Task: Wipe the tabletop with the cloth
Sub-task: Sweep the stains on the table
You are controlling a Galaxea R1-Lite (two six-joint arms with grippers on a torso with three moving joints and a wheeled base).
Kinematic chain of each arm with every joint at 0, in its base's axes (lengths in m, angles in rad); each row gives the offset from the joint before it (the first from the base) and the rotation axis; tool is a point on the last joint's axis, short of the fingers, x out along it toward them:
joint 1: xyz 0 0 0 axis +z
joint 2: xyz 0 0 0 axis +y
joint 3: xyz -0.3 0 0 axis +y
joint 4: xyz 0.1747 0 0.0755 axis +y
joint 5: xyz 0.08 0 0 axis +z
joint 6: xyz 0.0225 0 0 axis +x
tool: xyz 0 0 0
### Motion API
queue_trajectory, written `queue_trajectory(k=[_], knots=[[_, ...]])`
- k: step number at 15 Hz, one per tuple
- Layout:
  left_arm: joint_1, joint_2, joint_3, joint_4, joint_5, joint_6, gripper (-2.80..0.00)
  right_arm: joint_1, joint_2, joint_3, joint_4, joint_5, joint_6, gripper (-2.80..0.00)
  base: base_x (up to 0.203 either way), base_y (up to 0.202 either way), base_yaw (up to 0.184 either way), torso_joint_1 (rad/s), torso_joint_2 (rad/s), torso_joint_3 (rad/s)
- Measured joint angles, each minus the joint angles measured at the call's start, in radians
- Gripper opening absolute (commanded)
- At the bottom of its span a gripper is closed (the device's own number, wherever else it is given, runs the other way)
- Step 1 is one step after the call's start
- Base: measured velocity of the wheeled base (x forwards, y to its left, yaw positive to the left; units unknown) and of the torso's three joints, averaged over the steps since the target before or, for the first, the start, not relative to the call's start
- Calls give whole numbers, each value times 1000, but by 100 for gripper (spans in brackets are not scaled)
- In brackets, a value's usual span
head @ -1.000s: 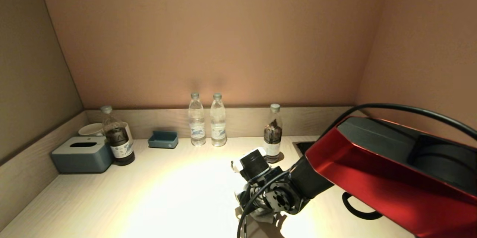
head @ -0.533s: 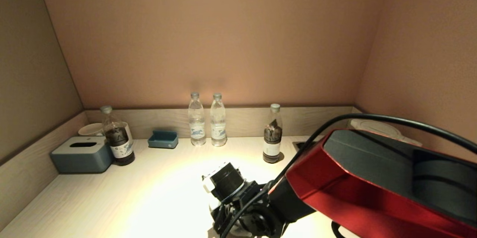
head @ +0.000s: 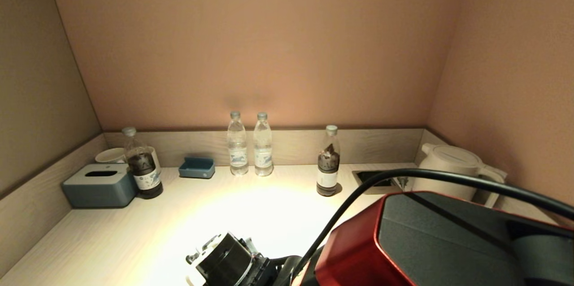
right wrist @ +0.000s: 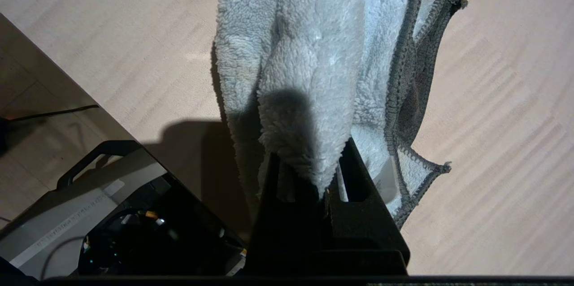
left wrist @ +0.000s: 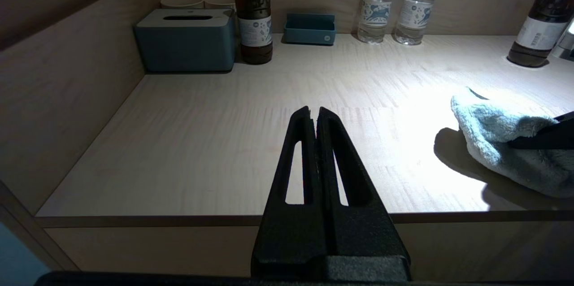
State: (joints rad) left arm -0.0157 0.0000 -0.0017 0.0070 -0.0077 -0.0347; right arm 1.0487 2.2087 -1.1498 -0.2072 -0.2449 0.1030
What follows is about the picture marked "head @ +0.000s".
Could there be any grey-blue tissue box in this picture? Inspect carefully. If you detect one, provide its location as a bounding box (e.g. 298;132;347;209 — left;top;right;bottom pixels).
62;164;137;209

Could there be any clear water bottle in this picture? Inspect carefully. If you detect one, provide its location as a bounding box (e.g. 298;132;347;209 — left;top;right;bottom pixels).
253;112;274;177
226;111;248;176

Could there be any recessed desk power socket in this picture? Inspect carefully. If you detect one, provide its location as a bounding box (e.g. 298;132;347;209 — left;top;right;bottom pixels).
352;169;402;195

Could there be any wide dark drink bottle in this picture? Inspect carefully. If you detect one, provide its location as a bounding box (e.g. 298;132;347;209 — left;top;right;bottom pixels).
121;127;163;200

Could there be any thick black cable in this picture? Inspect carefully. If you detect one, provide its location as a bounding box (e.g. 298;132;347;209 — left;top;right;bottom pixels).
287;168;574;286

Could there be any white ceramic cup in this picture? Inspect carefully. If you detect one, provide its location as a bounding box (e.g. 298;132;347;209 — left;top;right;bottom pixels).
95;147;127;165

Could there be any small blue tray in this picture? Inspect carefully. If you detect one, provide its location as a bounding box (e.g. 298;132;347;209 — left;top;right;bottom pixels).
178;156;215;180

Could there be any white electric kettle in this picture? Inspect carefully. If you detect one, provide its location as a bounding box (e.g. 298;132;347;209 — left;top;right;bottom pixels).
412;143;508;208

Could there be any slim dark drink bottle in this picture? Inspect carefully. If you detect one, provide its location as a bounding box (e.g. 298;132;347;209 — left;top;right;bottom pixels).
316;125;340;197

